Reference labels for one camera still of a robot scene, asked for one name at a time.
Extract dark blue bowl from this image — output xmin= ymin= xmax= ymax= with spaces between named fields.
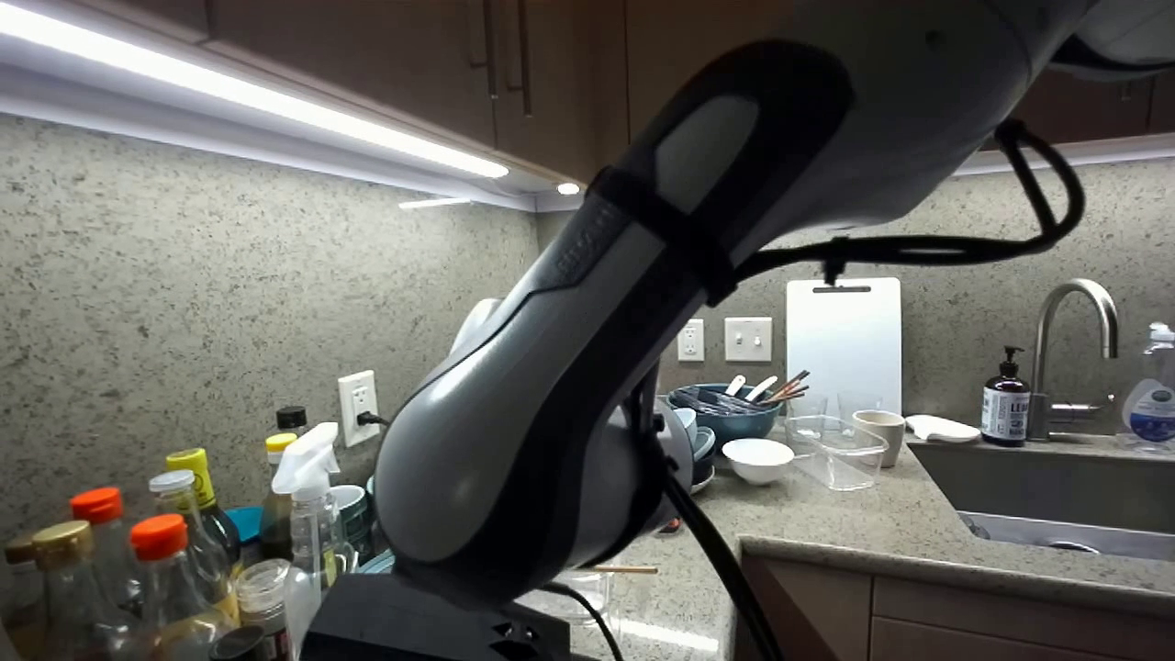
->
xmin=667 ymin=379 xmax=785 ymax=444

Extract brown upper wall cabinets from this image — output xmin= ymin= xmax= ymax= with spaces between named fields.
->
xmin=113 ymin=0 xmax=1175 ymax=190

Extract wide white wall switch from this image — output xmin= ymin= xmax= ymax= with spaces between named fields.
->
xmin=719 ymin=314 xmax=778 ymax=366

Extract dark jar with pale lid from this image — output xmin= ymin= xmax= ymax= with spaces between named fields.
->
xmin=228 ymin=559 xmax=305 ymax=661

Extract grey glass jar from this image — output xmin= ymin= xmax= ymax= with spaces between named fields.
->
xmin=328 ymin=480 xmax=379 ymax=562

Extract clear plastic container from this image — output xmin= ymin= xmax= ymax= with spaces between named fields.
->
xmin=785 ymin=408 xmax=889 ymax=496

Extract clear white cap bottle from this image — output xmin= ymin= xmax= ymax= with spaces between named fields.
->
xmin=144 ymin=469 xmax=238 ymax=616

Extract small white bowl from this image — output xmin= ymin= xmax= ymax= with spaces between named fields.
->
xmin=719 ymin=439 xmax=797 ymax=489

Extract silver kitchen faucet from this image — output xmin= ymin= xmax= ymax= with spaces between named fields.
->
xmin=1028 ymin=276 xmax=1125 ymax=442

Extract steel kitchen sink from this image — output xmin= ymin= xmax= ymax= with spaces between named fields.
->
xmin=912 ymin=435 xmax=1175 ymax=567

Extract white cup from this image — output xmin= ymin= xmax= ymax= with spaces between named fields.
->
xmin=847 ymin=408 xmax=912 ymax=475

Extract white cloth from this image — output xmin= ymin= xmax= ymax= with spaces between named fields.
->
xmin=904 ymin=412 xmax=983 ymax=448

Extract white clear spray bottle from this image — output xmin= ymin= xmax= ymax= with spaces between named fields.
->
xmin=267 ymin=418 xmax=375 ymax=661

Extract brown handled utensil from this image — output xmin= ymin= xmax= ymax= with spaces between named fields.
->
xmin=762 ymin=366 xmax=817 ymax=408

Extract dark soap dispenser bottle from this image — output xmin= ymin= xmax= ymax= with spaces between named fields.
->
xmin=977 ymin=343 xmax=1037 ymax=448

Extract under cabinet light strip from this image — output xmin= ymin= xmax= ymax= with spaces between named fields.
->
xmin=951 ymin=129 xmax=1175 ymax=185
xmin=0 ymin=0 xmax=516 ymax=185

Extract dark cabinet handle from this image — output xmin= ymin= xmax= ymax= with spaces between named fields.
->
xmin=512 ymin=0 xmax=536 ymax=119
xmin=474 ymin=0 xmax=501 ymax=103

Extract spray bottle with blue liquid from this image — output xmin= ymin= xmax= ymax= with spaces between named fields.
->
xmin=1120 ymin=320 xmax=1175 ymax=453

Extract brown lower cabinet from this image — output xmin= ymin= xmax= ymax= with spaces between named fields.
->
xmin=732 ymin=540 xmax=1175 ymax=661

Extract white cutting board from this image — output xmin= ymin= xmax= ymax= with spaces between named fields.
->
xmin=784 ymin=276 xmax=906 ymax=424

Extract narrow white wall switch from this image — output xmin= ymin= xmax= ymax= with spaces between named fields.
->
xmin=675 ymin=317 xmax=708 ymax=366

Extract yellow cap dark bottle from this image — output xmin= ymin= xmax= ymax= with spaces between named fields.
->
xmin=163 ymin=444 xmax=244 ymax=567

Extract white wall outlet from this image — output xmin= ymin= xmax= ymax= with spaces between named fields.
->
xmin=336 ymin=366 xmax=386 ymax=453

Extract orange cap bottle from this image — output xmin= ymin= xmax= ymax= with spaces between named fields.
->
xmin=65 ymin=484 xmax=140 ymax=627
xmin=124 ymin=512 xmax=232 ymax=661

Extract small yellow cap bottle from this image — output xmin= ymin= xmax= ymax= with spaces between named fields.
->
xmin=256 ymin=431 xmax=300 ymax=562

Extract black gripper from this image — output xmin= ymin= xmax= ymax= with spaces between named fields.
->
xmin=300 ymin=568 xmax=576 ymax=661

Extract black cap bottle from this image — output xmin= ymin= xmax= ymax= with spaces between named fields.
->
xmin=271 ymin=404 xmax=314 ymax=444

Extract gold cap bottle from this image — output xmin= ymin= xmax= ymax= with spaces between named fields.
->
xmin=0 ymin=517 xmax=118 ymax=661

